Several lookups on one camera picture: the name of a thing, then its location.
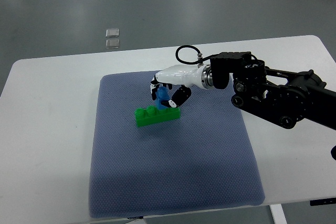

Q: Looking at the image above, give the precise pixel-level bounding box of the small blue block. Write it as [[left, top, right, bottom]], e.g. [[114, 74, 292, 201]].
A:
[[154, 87, 170, 110]]

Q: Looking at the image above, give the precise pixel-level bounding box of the black table control panel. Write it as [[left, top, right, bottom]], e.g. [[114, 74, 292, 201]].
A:
[[310, 198, 336, 206]]

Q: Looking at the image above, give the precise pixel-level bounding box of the long green block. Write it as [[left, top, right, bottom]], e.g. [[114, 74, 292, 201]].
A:
[[134, 105, 181, 127]]

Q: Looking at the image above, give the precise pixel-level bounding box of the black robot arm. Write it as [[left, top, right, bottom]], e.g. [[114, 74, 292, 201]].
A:
[[194, 51, 335, 129]]

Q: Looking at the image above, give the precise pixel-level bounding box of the blue-grey foam mat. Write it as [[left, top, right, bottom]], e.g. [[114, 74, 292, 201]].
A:
[[89, 71, 265, 218]]

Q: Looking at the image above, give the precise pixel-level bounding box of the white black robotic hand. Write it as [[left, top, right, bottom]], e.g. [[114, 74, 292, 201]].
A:
[[150, 65, 208, 108]]

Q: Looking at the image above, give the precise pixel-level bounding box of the upper metal floor plate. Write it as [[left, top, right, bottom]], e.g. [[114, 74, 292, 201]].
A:
[[106, 28, 120, 38]]

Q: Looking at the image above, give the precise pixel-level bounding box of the white table leg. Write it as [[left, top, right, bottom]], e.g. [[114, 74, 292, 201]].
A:
[[269, 204, 287, 224]]

